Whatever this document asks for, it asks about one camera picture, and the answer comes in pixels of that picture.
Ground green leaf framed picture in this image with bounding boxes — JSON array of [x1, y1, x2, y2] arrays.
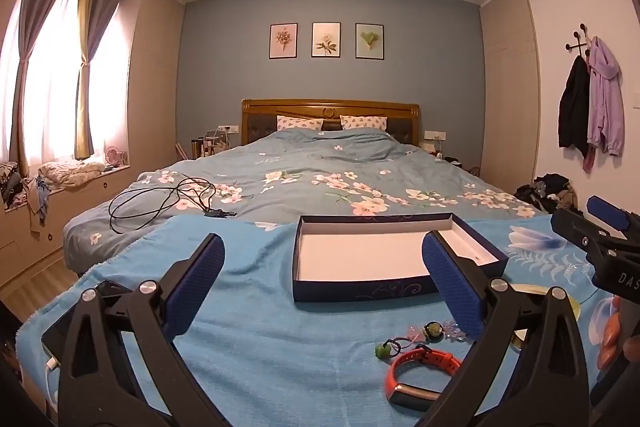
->
[[355, 23, 385, 59]]

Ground dark clothes pile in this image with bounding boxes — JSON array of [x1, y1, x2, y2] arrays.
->
[[515, 174, 583, 212]]

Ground orange smartwatch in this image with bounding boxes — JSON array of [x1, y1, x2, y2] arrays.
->
[[384, 346, 463, 406]]

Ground white charger cable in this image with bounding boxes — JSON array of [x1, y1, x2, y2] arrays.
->
[[44, 356, 62, 408]]

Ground window bench with drawers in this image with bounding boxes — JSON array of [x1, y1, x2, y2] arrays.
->
[[0, 164, 138, 288]]

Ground yellow and grey curtain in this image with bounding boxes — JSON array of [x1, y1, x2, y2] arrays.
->
[[75, 0, 123, 160]]

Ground white sheer curtain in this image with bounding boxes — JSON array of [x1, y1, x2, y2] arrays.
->
[[0, 0, 131, 168]]

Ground black smartphone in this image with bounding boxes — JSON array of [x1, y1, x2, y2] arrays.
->
[[41, 279, 151, 365]]

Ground white flower framed picture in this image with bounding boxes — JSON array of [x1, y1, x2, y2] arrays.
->
[[312, 22, 342, 58]]

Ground teal floral duvet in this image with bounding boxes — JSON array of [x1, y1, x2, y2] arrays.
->
[[62, 128, 541, 268]]

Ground black wall coat rack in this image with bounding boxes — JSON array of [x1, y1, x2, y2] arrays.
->
[[565, 23, 601, 58]]

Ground pink flower framed picture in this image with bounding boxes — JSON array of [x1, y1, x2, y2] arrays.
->
[[269, 23, 298, 60]]

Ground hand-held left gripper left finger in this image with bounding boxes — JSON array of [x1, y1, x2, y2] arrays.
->
[[57, 234, 226, 427]]

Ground beige cloth pile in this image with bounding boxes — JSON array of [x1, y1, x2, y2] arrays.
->
[[37, 159, 106, 185]]

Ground white patterned pillow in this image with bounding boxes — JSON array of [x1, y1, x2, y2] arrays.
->
[[340, 114, 388, 130], [276, 115, 325, 131]]

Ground black jacket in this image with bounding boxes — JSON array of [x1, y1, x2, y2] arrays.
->
[[558, 55, 592, 158]]

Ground clear crystal bead bracelet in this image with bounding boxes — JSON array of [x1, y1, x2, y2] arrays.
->
[[442, 319, 473, 342]]

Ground dark blue shallow box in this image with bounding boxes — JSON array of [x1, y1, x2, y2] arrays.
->
[[291, 213, 509, 303]]

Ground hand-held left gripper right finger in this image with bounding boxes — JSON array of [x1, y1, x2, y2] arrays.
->
[[421, 231, 598, 427]]

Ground yellow-green bangle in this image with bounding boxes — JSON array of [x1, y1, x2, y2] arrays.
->
[[510, 284, 582, 352]]

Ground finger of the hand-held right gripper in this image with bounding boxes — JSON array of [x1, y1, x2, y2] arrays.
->
[[586, 195, 640, 242], [551, 207, 640, 265]]

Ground purple jacket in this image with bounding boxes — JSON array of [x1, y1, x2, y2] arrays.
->
[[585, 38, 626, 156]]

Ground blue flower print blanket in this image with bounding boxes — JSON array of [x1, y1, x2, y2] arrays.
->
[[15, 212, 626, 427]]

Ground black cable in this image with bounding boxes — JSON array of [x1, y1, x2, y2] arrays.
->
[[108, 173, 236, 235]]

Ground beige wardrobe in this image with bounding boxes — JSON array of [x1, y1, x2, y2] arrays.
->
[[480, 0, 541, 195], [125, 0, 186, 168]]

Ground black and green rings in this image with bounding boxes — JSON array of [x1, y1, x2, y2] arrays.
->
[[375, 340, 403, 360]]

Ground wooden bed headboard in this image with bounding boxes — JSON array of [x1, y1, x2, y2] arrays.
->
[[241, 99, 421, 145]]

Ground group of cosmetic bottles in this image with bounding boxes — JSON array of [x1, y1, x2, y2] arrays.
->
[[190, 127, 231, 158]]

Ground mixed clothes pile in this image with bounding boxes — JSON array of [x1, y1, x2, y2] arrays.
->
[[0, 162, 51, 233]]

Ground person's right hand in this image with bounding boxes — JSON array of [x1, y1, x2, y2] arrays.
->
[[598, 302, 640, 375]]

